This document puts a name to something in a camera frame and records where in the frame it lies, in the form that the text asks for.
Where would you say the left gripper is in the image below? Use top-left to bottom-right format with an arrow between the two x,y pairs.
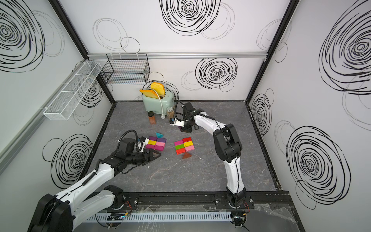
127,148 -> 161,165

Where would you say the magenta block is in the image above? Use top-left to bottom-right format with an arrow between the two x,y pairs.
154,146 -> 164,151
174,140 -> 184,146
146,144 -> 155,149

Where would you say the yellow block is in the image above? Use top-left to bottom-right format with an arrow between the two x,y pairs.
184,141 -> 193,147
148,140 -> 157,145

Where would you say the light pink block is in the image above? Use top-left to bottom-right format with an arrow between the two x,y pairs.
185,146 -> 195,152
156,141 -> 166,147

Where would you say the purple block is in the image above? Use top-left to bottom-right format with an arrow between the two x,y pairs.
148,136 -> 157,141
157,138 -> 167,143

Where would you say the beige spice jar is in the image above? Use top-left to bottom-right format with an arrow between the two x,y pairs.
166,107 -> 174,119

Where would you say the teal triangle block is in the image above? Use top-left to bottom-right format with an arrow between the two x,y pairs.
156,132 -> 164,138

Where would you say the red block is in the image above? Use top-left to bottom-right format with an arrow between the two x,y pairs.
182,137 -> 192,143
176,148 -> 186,155

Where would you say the green block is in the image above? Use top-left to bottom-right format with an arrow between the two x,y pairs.
175,144 -> 185,150

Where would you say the magenta block bottom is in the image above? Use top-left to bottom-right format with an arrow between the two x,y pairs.
174,140 -> 184,146

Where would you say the brown triangle block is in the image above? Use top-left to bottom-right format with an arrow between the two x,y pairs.
182,152 -> 192,159

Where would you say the brown spice jar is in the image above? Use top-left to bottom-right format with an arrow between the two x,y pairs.
147,111 -> 157,125

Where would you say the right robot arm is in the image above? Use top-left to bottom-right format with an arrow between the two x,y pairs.
174,101 -> 246,208

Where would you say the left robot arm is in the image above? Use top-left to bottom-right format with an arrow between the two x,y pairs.
28,138 -> 161,232

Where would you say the yellow toast slice back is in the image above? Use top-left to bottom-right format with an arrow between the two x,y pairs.
150,82 -> 166,97

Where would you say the yellow toast slice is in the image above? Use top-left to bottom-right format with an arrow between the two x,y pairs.
150,82 -> 166,97
140,89 -> 160,99

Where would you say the mint green toaster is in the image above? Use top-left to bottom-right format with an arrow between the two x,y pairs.
142,91 -> 174,115

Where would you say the yellow toast slice front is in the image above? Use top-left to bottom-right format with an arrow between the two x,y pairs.
140,89 -> 160,99

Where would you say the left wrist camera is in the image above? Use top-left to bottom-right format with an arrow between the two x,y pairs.
137,137 -> 149,152

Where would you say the white toaster cable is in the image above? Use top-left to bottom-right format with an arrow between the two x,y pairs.
152,88 -> 166,119

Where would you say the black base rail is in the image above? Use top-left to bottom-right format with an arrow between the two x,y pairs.
123,191 -> 292,210

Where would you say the black wire basket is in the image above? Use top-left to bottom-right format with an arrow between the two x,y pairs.
101,53 -> 150,85

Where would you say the grey slotted cable duct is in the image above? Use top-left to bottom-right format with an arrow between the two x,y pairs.
85,212 -> 232,224

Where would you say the white wire shelf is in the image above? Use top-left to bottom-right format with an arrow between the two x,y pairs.
43,61 -> 102,120

